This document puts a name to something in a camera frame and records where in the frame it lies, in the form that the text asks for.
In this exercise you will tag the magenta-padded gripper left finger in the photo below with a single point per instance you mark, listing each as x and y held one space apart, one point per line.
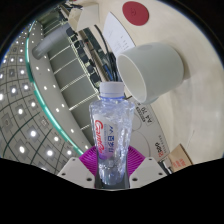
78 170

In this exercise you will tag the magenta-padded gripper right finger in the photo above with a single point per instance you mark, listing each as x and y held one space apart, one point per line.
146 170

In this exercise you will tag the clear plastic water bottle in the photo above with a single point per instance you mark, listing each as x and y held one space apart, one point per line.
111 133

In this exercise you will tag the white paper ream box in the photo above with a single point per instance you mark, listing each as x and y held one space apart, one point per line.
148 133

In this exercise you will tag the ceiling lights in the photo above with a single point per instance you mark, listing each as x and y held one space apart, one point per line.
33 133

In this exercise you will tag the white ceramic mug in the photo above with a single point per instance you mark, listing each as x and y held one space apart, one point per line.
156 66

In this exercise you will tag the row of black chairs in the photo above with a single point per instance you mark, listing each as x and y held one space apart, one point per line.
81 53

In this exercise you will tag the long curved conference desk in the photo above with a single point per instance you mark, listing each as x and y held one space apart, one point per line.
96 50

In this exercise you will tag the white printed paper sheet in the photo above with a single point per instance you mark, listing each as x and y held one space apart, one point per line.
116 33

